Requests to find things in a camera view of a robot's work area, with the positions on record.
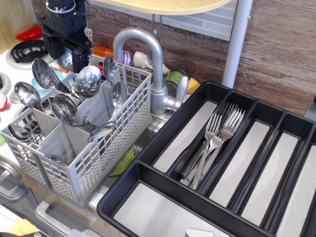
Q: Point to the silver kitchen faucet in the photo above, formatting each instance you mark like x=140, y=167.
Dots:
x=160, y=100

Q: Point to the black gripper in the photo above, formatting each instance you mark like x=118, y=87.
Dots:
x=58, y=38

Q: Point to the light wooden shelf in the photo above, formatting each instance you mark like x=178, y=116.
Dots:
x=168, y=7

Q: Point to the black cutlery tray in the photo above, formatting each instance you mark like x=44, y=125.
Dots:
x=262, y=184

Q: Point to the green toy leaf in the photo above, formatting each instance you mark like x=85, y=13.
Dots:
x=124, y=163

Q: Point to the purple striped toy ball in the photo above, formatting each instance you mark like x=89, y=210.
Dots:
x=128, y=57

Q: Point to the white metal post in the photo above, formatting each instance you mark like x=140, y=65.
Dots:
x=242, y=17

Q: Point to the red toy pepper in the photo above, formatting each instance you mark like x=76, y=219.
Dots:
x=32, y=34

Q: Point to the grey plastic cutlery basket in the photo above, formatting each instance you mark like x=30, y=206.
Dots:
x=88, y=164

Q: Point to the yellow toy corn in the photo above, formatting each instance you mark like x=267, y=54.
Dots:
x=193, y=86

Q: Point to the yellow cloth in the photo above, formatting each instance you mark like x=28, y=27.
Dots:
x=23, y=227

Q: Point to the white toy cup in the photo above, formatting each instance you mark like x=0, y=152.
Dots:
x=140, y=62

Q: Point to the orange toy carrot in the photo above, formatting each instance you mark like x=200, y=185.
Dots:
x=102, y=51

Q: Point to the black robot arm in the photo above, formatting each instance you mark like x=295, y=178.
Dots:
x=66, y=13

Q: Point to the silver fork in tray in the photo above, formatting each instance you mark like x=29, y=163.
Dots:
x=226, y=131
x=209, y=148
x=228, y=109

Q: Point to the green toy can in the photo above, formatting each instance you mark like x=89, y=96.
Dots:
x=175, y=76

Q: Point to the silver spoon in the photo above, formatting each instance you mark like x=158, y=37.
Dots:
x=28, y=95
x=65, y=61
x=65, y=109
x=20, y=133
x=101, y=131
x=47, y=78
x=119, y=96
x=109, y=69
x=55, y=158
x=88, y=82

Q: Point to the hanging metal spatula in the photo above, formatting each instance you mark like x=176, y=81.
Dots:
x=89, y=34

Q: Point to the black stove burner coil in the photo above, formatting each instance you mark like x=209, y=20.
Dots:
x=27, y=51

